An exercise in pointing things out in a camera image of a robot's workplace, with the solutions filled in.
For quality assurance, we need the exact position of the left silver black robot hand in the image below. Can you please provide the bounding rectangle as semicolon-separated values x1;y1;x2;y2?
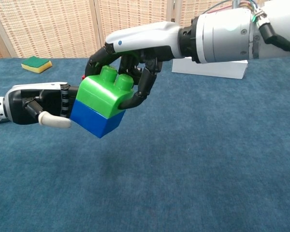
3;81;79;130

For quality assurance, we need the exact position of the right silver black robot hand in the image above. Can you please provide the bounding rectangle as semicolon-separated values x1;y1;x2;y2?
84;21;185;111

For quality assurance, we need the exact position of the blue toy block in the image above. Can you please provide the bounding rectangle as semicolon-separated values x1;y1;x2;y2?
69;99;127;139

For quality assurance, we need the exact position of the green toy brick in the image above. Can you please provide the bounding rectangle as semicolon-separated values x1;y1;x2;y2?
76;65;135;119

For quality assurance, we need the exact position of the green yellow sponge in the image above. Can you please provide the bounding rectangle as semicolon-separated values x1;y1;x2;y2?
21;56;53;74

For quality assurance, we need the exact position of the white power strip box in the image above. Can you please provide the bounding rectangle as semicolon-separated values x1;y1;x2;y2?
171;57;248;80

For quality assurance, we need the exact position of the woven folding screen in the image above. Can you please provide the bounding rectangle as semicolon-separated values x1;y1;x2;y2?
0;0;235;60

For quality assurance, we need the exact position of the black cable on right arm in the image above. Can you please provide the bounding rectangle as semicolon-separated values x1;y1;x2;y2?
257;20;290;58

